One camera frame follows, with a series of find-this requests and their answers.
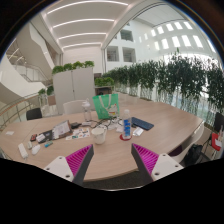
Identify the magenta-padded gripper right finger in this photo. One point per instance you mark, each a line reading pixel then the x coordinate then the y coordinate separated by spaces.
pixel 165 165

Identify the white mug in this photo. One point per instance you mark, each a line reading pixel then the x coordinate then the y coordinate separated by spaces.
pixel 99 136

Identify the red bag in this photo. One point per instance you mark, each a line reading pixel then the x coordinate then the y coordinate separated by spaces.
pixel 216 142

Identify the clear blue-labelled water bottle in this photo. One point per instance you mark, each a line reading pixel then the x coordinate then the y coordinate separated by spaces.
pixel 127 126

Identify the colourful sticker sheet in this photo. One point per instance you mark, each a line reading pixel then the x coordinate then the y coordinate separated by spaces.
pixel 78 134

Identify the clear shaker bottle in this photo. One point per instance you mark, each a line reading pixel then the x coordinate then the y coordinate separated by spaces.
pixel 87 111

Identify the black notebook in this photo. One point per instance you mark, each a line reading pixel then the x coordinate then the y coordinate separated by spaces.
pixel 49 135

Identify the black backpack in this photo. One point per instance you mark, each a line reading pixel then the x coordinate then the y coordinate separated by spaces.
pixel 193 155

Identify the green tote bag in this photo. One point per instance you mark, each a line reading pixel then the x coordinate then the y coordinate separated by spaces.
pixel 105 106

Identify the small white charger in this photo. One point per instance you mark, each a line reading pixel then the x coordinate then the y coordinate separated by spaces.
pixel 86 124

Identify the black office chair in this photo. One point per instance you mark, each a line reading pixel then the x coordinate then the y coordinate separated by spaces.
pixel 34 114

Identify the potted plants in planter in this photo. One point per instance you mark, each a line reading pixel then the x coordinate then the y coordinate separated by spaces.
pixel 50 90

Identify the small black pouch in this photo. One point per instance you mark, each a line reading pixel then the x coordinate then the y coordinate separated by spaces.
pixel 75 125

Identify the glass railing with wooden handrail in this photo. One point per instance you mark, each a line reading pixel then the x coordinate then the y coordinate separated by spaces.
pixel 16 111

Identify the dark blue keyboard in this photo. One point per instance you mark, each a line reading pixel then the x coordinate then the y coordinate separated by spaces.
pixel 142 123

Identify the white power strip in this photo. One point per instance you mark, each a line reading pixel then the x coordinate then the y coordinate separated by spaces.
pixel 23 151

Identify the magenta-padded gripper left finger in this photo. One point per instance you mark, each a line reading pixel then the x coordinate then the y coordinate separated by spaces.
pixel 58 166

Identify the low shelf with plants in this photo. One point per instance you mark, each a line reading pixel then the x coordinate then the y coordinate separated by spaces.
pixel 104 81

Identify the white card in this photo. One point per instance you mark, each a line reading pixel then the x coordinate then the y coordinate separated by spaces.
pixel 40 138

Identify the small white packet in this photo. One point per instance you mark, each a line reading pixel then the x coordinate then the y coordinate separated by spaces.
pixel 138 131

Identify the white computer mouse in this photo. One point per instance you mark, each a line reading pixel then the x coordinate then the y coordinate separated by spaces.
pixel 36 149

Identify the white shell chair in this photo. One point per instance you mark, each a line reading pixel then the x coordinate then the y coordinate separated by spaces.
pixel 190 141

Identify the flat round red coaster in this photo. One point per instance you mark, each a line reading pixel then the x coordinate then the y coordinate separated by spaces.
pixel 121 137

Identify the small white device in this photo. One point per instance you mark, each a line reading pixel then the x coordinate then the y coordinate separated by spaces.
pixel 29 145

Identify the white paper sheet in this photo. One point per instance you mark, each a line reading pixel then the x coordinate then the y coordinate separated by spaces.
pixel 9 133

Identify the ceiling light strips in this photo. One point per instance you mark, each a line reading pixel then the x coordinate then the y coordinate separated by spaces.
pixel 83 21

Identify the green plants atop cabinet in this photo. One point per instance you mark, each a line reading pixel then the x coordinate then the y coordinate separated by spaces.
pixel 73 65

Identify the row of tall green plants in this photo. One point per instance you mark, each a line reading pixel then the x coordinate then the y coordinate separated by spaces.
pixel 180 78

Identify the white cabinet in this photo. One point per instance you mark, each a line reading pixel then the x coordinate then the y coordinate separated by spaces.
pixel 74 86

